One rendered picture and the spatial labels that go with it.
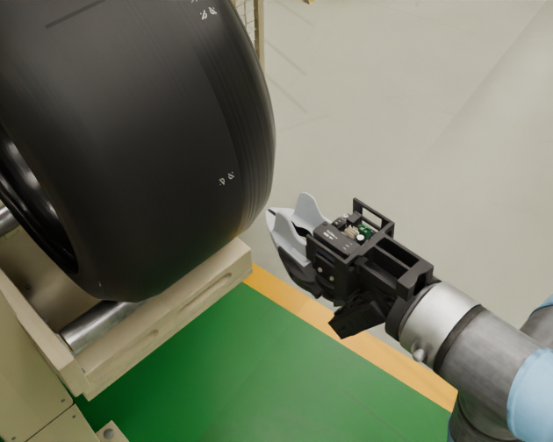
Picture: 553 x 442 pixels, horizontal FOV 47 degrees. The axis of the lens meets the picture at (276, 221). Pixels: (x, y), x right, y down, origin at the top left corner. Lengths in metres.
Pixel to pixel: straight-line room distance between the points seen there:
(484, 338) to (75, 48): 0.46
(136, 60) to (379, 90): 2.13
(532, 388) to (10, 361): 0.78
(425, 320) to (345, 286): 0.09
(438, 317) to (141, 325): 0.59
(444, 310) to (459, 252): 1.67
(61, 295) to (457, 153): 1.75
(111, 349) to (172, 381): 0.92
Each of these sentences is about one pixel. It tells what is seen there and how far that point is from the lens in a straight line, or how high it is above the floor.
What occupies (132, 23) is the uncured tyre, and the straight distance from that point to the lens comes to 0.69.
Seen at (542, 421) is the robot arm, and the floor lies 1.28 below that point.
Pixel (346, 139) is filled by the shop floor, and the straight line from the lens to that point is 2.52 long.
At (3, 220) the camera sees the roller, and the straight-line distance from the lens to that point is 1.18.
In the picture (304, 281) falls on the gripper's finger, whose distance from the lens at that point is 0.65.
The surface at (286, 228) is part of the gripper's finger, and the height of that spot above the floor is 1.24.
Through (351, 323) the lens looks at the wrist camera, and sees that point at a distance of 0.68.
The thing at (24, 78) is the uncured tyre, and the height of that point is 1.37.
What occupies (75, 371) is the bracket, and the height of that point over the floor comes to 0.92.
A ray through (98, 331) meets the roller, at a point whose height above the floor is 0.91.
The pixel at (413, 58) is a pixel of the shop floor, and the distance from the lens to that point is 2.95.
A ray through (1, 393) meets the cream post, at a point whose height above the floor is 0.81.
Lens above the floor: 1.77
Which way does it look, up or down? 52 degrees down
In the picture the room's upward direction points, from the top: straight up
